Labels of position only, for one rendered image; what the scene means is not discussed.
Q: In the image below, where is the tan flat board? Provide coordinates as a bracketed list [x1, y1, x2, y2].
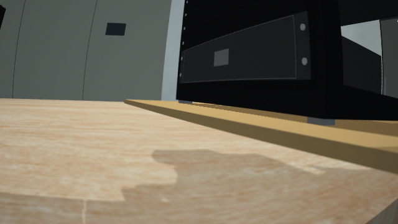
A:
[124, 100, 398, 174]

